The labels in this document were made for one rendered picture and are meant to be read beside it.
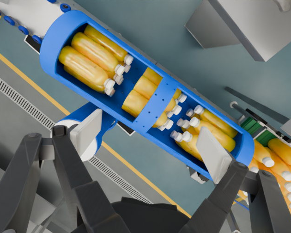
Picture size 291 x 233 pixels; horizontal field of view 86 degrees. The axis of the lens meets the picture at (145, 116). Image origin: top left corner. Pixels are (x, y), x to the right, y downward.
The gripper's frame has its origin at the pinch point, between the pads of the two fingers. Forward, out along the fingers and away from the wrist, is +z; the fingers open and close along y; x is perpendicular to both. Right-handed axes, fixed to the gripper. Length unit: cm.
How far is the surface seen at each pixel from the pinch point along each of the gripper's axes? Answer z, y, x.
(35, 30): 69, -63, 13
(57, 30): 38, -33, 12
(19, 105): 173, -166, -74
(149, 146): 163, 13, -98
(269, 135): 65, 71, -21
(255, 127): 66, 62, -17
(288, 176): 45, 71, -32
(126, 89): 63, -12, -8
